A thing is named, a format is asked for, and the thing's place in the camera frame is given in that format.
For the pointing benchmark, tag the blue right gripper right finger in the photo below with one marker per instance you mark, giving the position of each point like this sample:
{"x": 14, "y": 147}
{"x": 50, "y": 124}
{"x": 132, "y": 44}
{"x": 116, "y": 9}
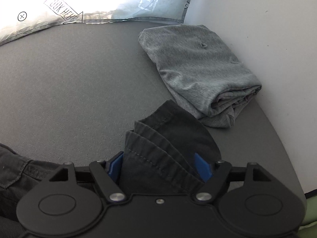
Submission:
{"x": 203, "y": 168}

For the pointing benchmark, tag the folded grey t-shirt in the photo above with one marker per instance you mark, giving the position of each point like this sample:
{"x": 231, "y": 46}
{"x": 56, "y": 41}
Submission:
{"x": 201, "y": 72}

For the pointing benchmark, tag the black cargo pants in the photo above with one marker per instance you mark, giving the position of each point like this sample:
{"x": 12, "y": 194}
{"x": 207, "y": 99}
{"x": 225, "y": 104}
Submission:
{"x": 159, "y": 158}

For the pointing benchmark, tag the translucent printed storage bag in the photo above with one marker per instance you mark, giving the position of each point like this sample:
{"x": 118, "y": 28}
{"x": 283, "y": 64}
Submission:
{"x": 22, "y": 17}

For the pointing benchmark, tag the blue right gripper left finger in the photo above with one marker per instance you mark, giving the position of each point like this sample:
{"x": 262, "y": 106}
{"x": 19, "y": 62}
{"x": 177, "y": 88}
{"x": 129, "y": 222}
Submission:
{"x": 114, "y": 166}

